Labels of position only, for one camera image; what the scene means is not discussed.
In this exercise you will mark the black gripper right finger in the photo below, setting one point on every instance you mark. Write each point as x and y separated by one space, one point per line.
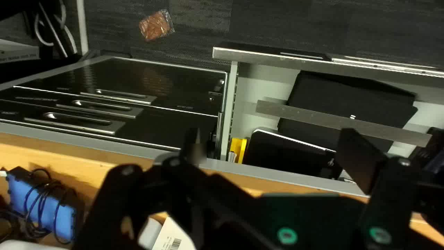
393 194

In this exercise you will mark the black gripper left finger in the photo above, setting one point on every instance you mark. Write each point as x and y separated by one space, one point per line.
116 202

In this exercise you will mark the white printed label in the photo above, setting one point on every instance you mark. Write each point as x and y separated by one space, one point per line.
167 236

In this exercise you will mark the grey metal bar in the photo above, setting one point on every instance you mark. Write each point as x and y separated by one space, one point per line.
324 119

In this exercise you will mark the large black bag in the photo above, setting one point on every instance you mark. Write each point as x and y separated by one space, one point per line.
351 98

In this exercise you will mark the flat black case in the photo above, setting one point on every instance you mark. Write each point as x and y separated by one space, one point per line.
286 154

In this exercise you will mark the yellow plastic item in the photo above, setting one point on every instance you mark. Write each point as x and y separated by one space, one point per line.
238 148

